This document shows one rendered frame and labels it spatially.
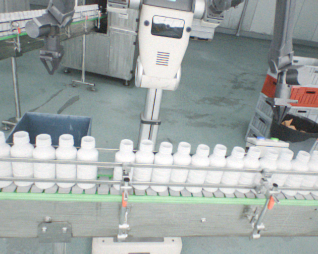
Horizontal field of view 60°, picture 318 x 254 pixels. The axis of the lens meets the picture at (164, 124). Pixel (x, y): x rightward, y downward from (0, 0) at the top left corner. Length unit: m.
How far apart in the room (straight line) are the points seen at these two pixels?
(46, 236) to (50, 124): 0.64
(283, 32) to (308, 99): 2.28
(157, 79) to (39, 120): 0.61
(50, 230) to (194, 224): 0.46
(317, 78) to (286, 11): 2.26
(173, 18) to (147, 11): 0.12
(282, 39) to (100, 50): 3.76
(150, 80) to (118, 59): 3.19
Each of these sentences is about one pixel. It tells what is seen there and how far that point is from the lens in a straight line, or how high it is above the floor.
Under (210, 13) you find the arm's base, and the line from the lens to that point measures 1.38.
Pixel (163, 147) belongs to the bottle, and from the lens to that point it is 0.82.
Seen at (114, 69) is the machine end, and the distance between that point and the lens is 4.58.
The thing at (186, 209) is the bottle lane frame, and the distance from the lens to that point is 0.95.
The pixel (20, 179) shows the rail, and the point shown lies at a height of 1.04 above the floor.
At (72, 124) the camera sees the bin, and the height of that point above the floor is 0.90.
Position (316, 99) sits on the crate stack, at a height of 0.76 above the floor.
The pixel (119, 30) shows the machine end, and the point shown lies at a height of 0.87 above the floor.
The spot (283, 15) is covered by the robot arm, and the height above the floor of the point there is 1.56.
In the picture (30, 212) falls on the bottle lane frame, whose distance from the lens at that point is 0.95.
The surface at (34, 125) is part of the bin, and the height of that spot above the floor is 0.88.
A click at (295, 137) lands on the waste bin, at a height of 0.57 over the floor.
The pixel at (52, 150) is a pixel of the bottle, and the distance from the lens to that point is 0.84.
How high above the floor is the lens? 1.59
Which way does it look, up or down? 27 degrees down
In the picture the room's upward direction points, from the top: 10 degrees clockwise
